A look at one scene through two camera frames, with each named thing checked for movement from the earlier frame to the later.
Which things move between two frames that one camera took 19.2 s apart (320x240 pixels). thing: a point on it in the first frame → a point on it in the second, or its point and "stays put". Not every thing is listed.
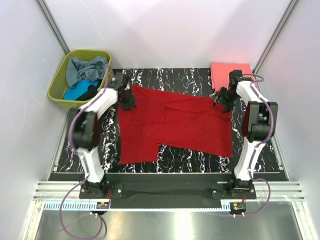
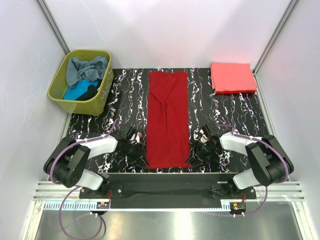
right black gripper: (228, 106) → (201, 161)
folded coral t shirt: (220, 73) stays put
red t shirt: (180, 120) → (168, 129)
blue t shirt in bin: (81, 87) stays put
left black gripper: (131, 103) → (140, 153)
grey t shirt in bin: (78, 70) stays put
